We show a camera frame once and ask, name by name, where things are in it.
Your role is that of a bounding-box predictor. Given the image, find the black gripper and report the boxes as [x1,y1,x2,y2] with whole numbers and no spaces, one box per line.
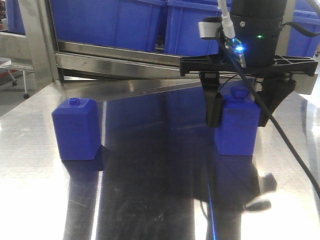
[179,54,318,128]

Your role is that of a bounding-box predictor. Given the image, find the blue bottle-shaped part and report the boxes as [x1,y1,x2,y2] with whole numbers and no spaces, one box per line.
[51,97,101,161]
[214,86,261,156]

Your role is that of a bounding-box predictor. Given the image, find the stainless steel shelf rack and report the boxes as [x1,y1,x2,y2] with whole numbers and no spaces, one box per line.
[0,0,318,96]

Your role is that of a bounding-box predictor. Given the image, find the blue plastic bin right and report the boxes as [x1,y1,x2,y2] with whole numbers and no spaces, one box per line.
[164,0,222,57]

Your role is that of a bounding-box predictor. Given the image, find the blue plastic bin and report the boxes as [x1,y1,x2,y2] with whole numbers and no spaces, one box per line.
[50,0,166,52]
[164,0,222,57]

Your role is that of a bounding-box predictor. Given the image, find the far blue bin right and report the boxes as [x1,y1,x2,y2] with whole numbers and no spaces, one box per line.
[284,0,320,61]

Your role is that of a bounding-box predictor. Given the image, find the blue plastic bin left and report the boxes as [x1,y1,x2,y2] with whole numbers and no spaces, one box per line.
[50,0,166,52]

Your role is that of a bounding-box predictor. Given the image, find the black cable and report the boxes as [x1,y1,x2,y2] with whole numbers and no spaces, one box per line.
[216,21,320,198]

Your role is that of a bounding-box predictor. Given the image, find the white cable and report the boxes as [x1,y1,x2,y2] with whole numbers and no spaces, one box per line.
[217,0,236,39]

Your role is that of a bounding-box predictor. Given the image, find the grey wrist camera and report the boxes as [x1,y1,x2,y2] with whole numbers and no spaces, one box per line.
[198,16,222,40]

